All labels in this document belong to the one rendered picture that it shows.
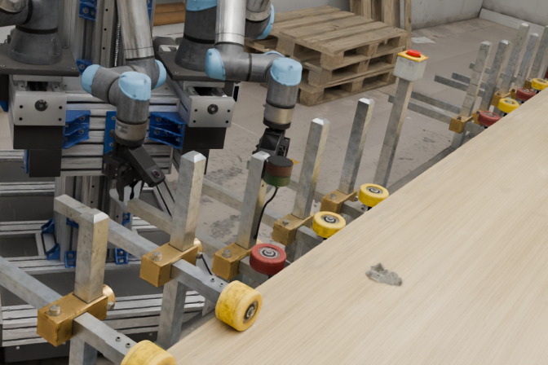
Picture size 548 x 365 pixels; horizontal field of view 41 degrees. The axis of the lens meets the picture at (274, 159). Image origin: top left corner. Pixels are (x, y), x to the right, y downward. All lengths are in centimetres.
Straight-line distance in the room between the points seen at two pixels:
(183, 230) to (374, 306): 43
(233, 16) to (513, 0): 803
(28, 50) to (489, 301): 140
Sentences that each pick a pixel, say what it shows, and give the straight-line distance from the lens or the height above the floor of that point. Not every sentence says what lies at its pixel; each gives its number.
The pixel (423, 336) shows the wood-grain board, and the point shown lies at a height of 90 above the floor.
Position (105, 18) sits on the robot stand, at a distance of 230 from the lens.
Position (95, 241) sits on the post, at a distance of 126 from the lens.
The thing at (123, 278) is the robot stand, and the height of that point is 21.
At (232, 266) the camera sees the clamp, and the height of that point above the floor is 86.
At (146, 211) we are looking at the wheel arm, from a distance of 183.
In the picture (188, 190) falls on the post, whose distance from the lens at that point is 142.
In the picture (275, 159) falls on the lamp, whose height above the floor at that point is 111.
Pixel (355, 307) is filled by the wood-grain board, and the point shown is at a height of 90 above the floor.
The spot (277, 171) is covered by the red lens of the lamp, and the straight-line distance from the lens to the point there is 158.
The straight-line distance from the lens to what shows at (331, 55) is 513.
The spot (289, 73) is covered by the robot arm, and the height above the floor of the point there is 123.
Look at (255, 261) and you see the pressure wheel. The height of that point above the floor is 90.
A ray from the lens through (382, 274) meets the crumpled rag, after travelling 166.
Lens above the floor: 176
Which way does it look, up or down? 24 degrees down
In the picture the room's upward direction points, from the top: 11 degrees clockwise
